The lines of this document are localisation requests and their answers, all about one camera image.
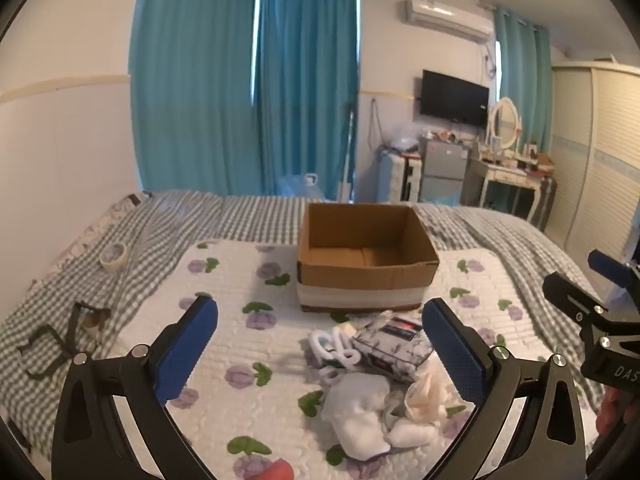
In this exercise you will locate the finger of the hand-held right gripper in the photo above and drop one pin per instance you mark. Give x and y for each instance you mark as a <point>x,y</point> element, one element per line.
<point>607,265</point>
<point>567,294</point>

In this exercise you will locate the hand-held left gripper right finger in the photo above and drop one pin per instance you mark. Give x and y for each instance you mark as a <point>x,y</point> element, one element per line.
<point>452,352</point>

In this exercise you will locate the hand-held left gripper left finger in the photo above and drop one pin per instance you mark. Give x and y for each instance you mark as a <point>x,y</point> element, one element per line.
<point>187,347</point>

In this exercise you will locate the cream cloth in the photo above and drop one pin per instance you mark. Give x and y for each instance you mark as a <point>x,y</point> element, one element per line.
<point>425,392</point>

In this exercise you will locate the floral printed tissue pack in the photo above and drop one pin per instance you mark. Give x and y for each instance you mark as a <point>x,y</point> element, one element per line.
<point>390,342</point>

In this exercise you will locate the small white sock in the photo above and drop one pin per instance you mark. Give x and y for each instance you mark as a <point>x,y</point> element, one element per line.
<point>410,432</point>

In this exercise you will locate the brown cardboard box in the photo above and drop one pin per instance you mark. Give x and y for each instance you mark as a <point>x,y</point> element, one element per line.
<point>367,280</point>

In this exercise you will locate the large white sock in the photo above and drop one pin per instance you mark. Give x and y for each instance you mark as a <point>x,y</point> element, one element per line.
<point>355,410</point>

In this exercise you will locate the person's right hand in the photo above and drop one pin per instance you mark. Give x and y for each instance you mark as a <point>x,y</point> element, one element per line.
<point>609,410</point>

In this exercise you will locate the white floral quilted mat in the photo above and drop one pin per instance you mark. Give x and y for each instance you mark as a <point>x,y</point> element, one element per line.
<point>240,280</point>

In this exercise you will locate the dark chair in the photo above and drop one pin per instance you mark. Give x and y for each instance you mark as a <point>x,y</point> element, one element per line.
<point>546,200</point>

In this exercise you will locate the cream slatted wardrobe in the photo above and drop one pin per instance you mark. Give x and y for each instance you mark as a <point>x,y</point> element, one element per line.
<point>600,160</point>

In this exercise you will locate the white tape roll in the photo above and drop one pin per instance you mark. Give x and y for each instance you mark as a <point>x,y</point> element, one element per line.
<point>115,256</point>

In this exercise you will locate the white dressing table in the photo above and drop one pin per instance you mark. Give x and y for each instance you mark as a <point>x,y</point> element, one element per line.
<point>500,175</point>

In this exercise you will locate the frilled floral pillow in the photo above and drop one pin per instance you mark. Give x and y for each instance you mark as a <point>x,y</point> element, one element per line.
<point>95,225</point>

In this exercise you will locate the blue plastic bag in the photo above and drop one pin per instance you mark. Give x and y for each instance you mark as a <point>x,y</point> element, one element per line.
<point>445,199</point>

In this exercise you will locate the white oval vanity mirror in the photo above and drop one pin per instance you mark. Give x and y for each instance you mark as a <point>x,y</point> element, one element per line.
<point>505,120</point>

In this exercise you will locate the grey mini fridge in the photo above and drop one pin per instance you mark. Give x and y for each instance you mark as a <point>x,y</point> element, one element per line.
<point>442,167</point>

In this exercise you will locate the light blue suitcase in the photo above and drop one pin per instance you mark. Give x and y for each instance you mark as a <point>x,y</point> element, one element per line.
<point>395,177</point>

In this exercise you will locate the clear water jug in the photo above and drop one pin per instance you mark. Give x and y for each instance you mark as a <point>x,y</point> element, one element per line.
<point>310,187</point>

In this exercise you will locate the narrow teal curtain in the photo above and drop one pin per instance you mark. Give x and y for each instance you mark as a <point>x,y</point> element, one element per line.
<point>525,75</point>

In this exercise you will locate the white upright mop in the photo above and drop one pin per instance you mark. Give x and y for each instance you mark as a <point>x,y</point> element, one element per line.
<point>348,160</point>

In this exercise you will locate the clear plastic bag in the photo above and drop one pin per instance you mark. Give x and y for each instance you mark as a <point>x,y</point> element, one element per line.
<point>404,139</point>

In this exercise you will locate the wide teal curtain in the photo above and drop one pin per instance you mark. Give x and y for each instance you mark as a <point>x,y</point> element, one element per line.
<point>190,85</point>

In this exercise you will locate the teal window curtain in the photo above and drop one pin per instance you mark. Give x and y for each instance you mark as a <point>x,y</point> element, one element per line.
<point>307,90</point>

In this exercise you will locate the white air conditioner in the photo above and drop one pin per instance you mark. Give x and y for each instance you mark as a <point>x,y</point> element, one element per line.
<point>445,15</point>

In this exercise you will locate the black wall television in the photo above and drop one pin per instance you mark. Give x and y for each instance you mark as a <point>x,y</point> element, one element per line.
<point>452,97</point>

